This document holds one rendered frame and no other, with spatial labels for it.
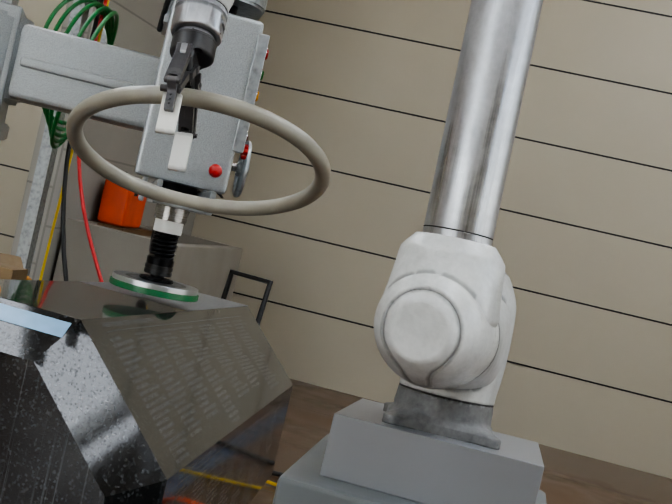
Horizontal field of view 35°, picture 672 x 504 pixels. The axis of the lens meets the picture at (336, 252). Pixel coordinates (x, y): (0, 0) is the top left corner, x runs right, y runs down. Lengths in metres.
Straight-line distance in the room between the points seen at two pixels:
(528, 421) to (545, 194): 1.55
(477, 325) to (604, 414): 6.13
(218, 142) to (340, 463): 1.14
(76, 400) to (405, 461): 0.75
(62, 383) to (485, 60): 1.05
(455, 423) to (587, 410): 5.90
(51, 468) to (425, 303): 0.96
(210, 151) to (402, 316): 1.24
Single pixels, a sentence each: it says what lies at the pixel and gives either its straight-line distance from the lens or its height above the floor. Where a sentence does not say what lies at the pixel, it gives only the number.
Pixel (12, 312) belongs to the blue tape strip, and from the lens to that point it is 2.23.
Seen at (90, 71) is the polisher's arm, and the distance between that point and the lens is 3.27.
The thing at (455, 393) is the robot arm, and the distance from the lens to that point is 1.66.
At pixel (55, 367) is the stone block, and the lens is 2.13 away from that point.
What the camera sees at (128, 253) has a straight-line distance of 5.60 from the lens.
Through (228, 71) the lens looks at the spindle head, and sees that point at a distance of 2.59.
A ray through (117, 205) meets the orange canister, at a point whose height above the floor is 0.97.
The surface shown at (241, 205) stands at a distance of 2.19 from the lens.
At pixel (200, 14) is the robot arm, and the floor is 1.45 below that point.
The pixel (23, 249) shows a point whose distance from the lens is 5.36.
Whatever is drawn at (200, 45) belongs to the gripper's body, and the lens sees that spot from 1.82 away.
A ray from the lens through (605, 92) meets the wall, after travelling 7.58.
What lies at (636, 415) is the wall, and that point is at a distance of 7.58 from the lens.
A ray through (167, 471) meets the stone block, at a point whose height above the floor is 0.63.
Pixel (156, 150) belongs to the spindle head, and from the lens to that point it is 2.57.
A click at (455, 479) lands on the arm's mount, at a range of 1.62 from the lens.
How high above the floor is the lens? 1.18
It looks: 2 degrees down
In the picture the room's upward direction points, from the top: 13 degrees clockwise
